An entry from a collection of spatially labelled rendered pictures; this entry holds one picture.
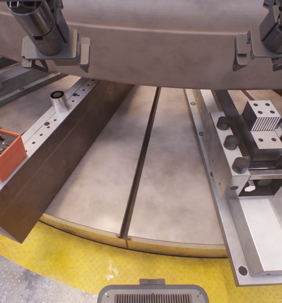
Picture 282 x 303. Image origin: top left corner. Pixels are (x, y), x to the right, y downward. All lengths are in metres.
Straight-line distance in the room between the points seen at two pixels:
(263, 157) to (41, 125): 1.11
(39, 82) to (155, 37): 1.51
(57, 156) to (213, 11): 1.02
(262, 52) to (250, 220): 0.86
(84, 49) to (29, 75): 1.85
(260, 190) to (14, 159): 1.18
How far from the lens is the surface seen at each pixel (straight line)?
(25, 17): 0.44
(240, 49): 0.55
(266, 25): 0.54
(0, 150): 1.07
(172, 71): 1.10
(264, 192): 1.31
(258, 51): 0.53
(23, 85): 2.35
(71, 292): 1.55
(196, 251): 1.46
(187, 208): 1.33
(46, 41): 0.47
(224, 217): 1.30
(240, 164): 1.05
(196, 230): 1.29
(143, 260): 1.53
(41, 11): 0.44
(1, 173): 1.08
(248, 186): 1.18
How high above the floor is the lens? 1.48
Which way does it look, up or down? 49 degrees down
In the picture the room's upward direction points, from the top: 1 degrees counter-clockwise
